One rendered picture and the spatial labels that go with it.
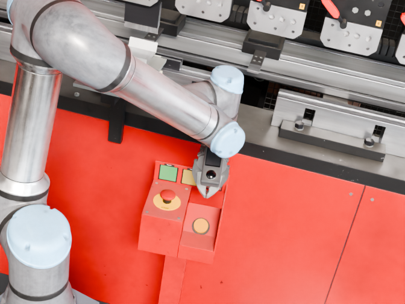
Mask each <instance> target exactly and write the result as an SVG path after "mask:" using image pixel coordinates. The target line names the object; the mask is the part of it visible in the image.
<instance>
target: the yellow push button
mask: <svg viewBox="0 0 405 304"><path fill-rule="evenodd" d="M193 227H194V229H195V231H196V232H197V233H204V232H206V231H207V229H208V223H207V221H206V220H204V219H202V218H200V219H197V220H196V221H195V222H194V225H193Z"/></svg>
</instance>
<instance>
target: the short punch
mask: <svg viewBox="0 0 405 304"><path fill-rule="evenodd" d="M161 9H162V1H160V2H159V4H158V5H155V4H153V5H152V6H147V5H142V4H137V3H133V2H128V1H125V14H124V21H125V25H124V26H125V27H128V28H133V29H137V30H141V31H146V32H149V33H154V34H158V28H159V25H160V15H161Z"/></svg>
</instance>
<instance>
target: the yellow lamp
mask: <svg viewBox="0 0 405 304"><path fill-rule="evenodd" d="M182 183H185V184H189V185H195V186H196V183H195V181H194V178H193V175H192V171H190V170H186V169H184V171H183V178H182Z"/></svg>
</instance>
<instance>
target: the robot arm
mask: <svg viewBox="0 0 405 304"><path fill-rule="evenodd" d="M7 14H8V19H9V21H10V23H11V24H12V25H13V30H12V35H11V43H10V54H11V55H12V56H13V57H14V58H15V60H16V61H17V62H16V70H15V75H14V82H13V90H12V95H11V102H10V110H9V114H8V121H7V129H6V134H5V141H4V149H3V153H2V160H1V165H0V244H1V246H2V248H3V250H4V252H5V254H6V256H7V259H8V277H9V283H8V285H7V287H6V290H5V292H4V295H3V297H2V299H1V304H76V298H75V294H74V292H73V290H72V287H71V285H70V282H69V260H70V249H71V243H72V237H71V229H70V225H69V223H68V220H67V219H66V217H65V216H64V215H63V214H62V213H61V212H60V211H58V210H57V209H55V208H53V209H50V206H48V205H47V197H48V191H49V185H50V179H49V177H48V175H47V174H46V173H45V166H46V160H47V156H48V150H49V144H50V140H51V135H52V128H53V125H54V118H55V113H56V109H57V103H58V97H59V93H60V87H61V81H62V78H63V74H65V75H67V76H69V77H71V78H73V79H75V80H77V81H79V82H81V83H83V84H85V85H86V86H89V87H91V88H92V89H95V90H96V91H98V92H101V93H108V92H112V93H114V94H115V95H117V96H119V97H121V98H123V99H124V100H126V101H128V102H130V103H131V104H134V105H135V106H137V107H139V108H141V109H142V110H144V111H146V112H148V113H150V114H151V115H153V116H155V117H156V118H158V119H161V120H162V121H164V122H165V123H167V124H169V125H171V126H173V127H175V128H176V129H178V130H180V131H182V132H183V133H185V134H187V135H189V136H191V137H192V138H194V139H196V140H198V141H200V142H201V146H200V151H199V153H198V154H197V156H198V159H194V161H193V162H194V163H193V167H192V175H193V178H194V181H195V183H196V186H197V188H198V190H199V192H200V193H201V195H202V196H203V197H204V198H209V197H211V196H212V195H213V194H215V193H216V192H217V191H218V190H219V188H221V187H222V185H223V184H224V183H225V182H226V181H227V179H228V175H229V171H230V170H229V169H230V165H227V162H228V161H229V158H228V157H231V156H234V155H235V154H236V153H238V152H239V150H240V149H241V148H242V147H243V144H244V142H245V133H244V131H243V130H242V129H241V128H240V127H239V126H238V123H237V122H236V121H237V113H238V110H239V104H240V98H241V94H242V92H243V81H244V76H243V73H242V72H241V71H240V70H238V69H237V68H235V67H233V66H229V65H220V66H217V67H215V68H214V69H213V70H212V74H211V75H210V79H209V80H204V81H200V82H196V83H191V84H185V85H182V86H180V85H179V84H177V83H176V82H174V81H172V80H171V79H170V78H168V77H166V76H165V75H163V74H161V73H160V72H159V71H157V70H155V69H154V68H152V67H150V66H149V65H147V64H146V63H144V62H143V61H141V60H139V59H138V58H137V57H135V56H133V55H132V51H131V48H130V47H129V46H128V45H127V44H126V43H124V42H123V41H121V40H119V39H118V38H117V37H116V36H115V35H114V34H113V33H112V32H110V31H109V30H108V29H107V28H106V27H105V25H104V24H103V23H102V22H101V21H100V20H99V19H98V18H97V17H96V16H95V15H94V14H93V13H92V12H91V11H90V10H89V9H88V8H87V7H86V6H85V5H84V4H83V3H82V2H81V1H80V0H8V1H7ZM206 186H209V190H208V191H207V190H206Z"/></svg>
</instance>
